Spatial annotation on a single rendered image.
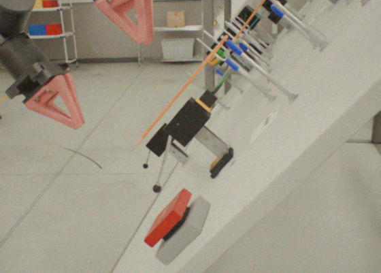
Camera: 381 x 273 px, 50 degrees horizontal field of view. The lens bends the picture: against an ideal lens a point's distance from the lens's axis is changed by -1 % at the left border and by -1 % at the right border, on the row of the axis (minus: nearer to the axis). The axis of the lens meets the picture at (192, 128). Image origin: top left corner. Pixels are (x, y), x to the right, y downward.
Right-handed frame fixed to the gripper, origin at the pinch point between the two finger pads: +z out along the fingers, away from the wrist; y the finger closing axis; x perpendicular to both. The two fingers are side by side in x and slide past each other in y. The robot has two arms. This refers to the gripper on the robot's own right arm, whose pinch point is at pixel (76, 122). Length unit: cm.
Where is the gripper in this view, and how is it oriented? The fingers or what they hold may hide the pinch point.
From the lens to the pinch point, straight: 64.3
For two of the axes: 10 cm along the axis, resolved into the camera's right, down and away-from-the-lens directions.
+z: 6.4, 7.6, 1.0
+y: 1.0, -2.0, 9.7
